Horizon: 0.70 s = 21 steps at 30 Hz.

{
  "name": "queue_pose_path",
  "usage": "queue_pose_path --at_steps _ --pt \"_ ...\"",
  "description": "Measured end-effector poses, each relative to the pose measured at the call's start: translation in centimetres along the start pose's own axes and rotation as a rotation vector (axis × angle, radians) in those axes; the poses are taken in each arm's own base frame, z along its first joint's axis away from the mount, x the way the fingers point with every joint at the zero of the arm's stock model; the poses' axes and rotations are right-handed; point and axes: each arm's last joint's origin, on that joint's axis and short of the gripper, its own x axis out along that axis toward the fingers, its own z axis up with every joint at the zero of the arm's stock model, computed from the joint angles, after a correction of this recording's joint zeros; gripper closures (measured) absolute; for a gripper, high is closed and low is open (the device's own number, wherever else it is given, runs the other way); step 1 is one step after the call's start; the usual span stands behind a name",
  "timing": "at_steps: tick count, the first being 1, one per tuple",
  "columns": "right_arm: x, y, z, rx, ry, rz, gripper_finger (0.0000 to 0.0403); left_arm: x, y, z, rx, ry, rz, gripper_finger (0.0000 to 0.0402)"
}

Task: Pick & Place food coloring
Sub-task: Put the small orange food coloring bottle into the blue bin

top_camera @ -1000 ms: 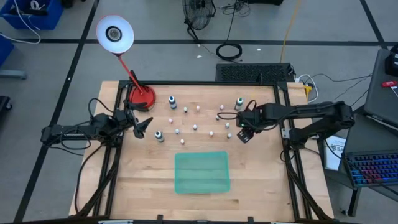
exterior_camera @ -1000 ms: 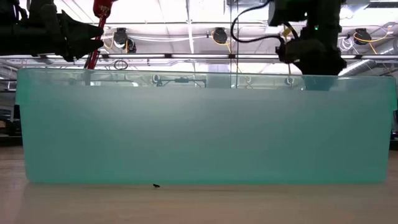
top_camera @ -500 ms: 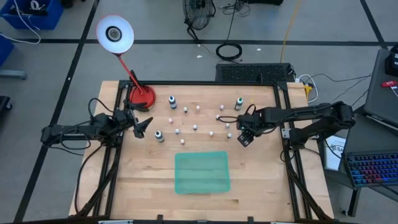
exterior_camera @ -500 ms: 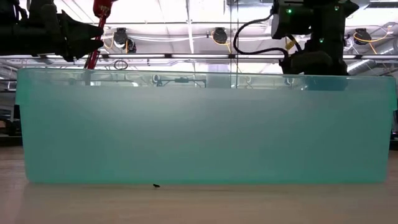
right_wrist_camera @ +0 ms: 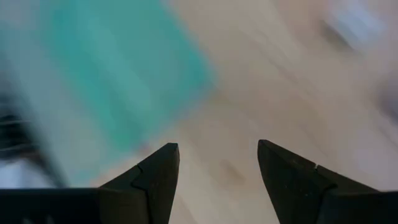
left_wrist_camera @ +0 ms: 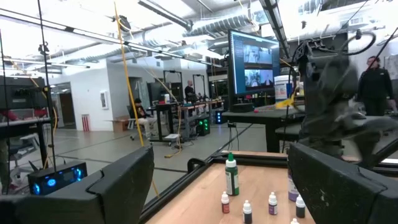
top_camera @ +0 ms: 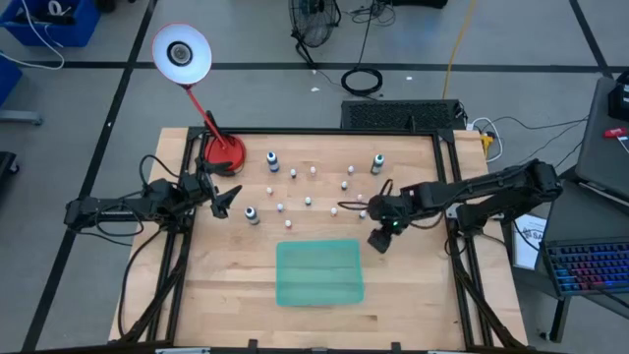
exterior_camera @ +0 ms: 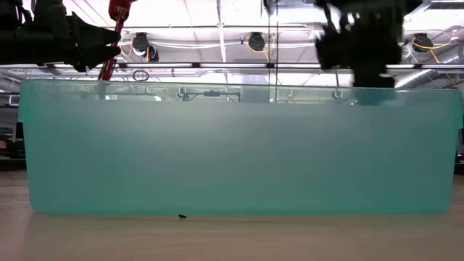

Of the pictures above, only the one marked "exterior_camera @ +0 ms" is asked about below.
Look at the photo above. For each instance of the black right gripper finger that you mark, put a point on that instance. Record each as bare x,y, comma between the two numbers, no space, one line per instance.
375,81

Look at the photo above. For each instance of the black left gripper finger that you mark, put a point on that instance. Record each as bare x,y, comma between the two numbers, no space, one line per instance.
90,34
94,54

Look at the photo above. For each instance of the teal translucent plastic bin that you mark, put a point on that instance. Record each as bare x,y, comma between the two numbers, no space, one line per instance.
232,152

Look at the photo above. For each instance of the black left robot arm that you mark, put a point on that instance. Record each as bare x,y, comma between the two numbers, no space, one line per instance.
9,14

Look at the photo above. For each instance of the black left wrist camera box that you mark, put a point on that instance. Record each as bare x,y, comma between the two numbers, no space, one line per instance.
49,11

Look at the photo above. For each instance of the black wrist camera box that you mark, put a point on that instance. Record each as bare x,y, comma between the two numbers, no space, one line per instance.
49,11
331,47

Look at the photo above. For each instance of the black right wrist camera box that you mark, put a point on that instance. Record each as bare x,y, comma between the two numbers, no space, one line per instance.
331,47

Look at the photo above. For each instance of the silver ventilation duct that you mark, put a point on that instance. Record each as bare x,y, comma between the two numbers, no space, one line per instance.
420,77

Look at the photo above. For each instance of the black overhead bracket bar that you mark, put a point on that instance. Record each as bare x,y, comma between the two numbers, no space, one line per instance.
212,93

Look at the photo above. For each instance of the long black ceiling rail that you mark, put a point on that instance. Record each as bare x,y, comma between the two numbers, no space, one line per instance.
232,65

